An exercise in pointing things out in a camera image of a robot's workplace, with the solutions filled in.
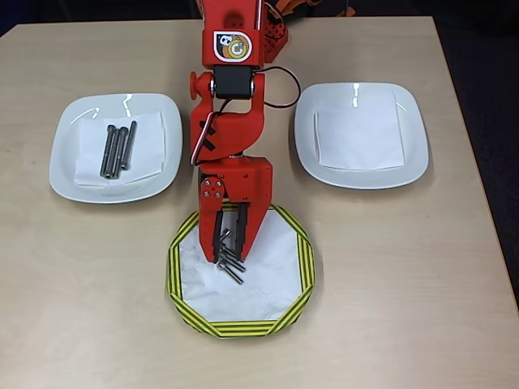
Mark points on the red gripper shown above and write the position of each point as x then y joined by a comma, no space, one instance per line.
243,181

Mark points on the short silver socket screw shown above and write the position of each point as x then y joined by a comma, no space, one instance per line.
233,275
233,262

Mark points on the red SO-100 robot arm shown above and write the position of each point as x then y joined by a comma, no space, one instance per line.
239,133

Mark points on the yellow green striped paper plate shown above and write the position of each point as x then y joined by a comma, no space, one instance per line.
239,329

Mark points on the white paper napkin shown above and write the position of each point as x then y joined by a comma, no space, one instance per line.
357,129
150,154

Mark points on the white square plate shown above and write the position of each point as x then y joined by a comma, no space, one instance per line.
415,154
61,178

